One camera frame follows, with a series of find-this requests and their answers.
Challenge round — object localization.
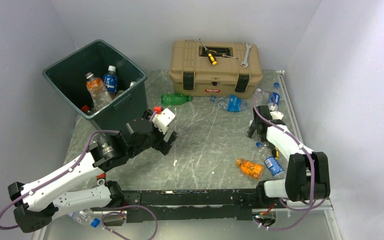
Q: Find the red handle adjustable wrench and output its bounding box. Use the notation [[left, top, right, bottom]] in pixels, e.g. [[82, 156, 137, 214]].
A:
[[96, 172, 107, 186]]

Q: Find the purple cable loop front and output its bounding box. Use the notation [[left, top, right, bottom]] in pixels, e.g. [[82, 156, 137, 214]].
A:
[[101, 204, 159, 240]]

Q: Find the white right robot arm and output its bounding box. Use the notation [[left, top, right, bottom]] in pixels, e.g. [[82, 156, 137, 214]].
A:
[[246, 105, 331, 208]]

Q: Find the tan plastic toolbox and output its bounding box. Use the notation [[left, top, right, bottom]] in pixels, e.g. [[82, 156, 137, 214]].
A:
[[168, 40, 263, 99]]

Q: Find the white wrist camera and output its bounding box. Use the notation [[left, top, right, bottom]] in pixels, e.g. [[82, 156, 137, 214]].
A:
[[150, 106, 176, 134], [270, 110, 284, 120]]

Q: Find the small red cap bottle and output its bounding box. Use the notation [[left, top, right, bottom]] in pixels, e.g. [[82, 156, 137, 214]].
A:
[[80, 105, 95, 116]]

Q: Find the yellow black screwdriver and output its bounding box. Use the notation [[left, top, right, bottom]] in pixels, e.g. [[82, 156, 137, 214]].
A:
[[198, 38, 217, 66]]

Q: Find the silver open-end wrench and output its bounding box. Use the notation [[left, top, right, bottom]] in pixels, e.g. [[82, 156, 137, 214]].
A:
[[240, 43, 253, 68]]

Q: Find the orange juice bottle right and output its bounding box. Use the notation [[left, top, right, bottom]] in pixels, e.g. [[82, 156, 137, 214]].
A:
[[235, 158, 264, 179]]

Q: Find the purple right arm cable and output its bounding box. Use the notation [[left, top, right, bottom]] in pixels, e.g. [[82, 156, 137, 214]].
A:
[[252, 90, 327, 232]]

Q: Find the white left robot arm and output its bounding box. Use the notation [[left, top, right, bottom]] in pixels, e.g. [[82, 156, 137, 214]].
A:
[[8, 108, 178, 233]]

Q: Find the blue label bottle far right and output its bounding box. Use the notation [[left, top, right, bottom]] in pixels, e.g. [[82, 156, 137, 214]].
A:
[[267, 82, 281, 111]]

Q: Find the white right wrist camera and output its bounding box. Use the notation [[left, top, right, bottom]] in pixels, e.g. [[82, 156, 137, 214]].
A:
[[270, 110, 284, 120]]

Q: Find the thin dark screwdriver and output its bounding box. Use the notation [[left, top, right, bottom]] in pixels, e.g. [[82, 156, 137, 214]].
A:
[[209, 50, 238, 59]]

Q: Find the clear bottle orange label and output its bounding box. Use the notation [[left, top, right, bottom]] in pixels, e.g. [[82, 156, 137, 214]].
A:
[[85, 72, 112, 111]]

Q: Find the yellow black tool right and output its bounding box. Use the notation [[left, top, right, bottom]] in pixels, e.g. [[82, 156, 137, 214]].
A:
[[271, 147, 280, 160]]

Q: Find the crushed Pepsi bottle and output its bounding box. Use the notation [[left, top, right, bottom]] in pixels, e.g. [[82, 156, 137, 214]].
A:
[[255, 142, 286, 180]]

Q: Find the crushed blue label bottle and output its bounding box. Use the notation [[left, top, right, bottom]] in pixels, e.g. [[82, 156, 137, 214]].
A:
[[210, 94, 249, 113]]

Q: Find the blue label water bottle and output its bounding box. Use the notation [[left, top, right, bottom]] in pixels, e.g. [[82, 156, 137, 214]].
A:
[[103, 65, 118, 99]]

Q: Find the dark green plastic bin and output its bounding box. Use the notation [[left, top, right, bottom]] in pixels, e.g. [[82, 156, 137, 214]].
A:
[[42, 39, 148, 131]]

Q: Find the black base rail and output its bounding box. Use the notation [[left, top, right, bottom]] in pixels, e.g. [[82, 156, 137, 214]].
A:
[[93, 185, 281, 223]]

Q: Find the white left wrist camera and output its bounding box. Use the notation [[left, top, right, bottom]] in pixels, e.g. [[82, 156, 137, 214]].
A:
[[150, 106, 176, 134]]

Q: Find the green plastic bottle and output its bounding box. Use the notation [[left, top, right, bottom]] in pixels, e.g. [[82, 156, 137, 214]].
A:
[[160, 93, 193, 106]]

